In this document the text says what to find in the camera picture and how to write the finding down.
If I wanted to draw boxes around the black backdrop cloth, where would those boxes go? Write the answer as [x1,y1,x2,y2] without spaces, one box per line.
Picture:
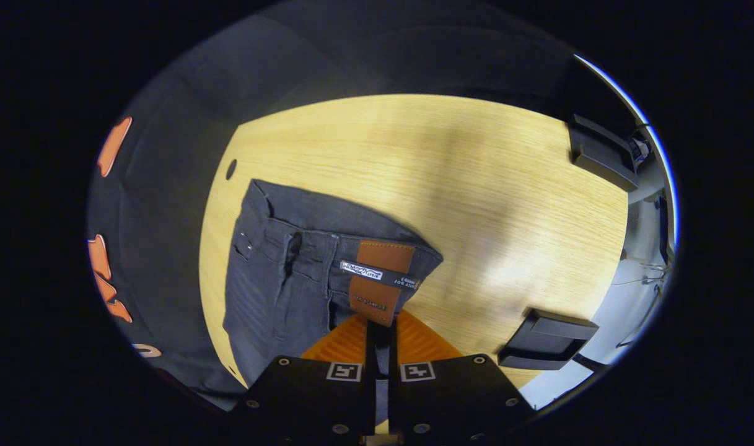
[85,0,625,413]

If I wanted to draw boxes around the dark grey jeans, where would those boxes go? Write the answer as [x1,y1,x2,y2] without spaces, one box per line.
[222,178,444,428]

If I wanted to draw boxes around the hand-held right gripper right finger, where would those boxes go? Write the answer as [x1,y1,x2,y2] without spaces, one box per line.
[388,310,538,446]

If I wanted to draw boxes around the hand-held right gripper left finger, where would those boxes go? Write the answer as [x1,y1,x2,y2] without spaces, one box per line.
[228,312,377,446]

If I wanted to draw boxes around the black plastic stand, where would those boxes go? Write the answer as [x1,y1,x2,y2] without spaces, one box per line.
[568,113,641,193]
[498,308,600,372]

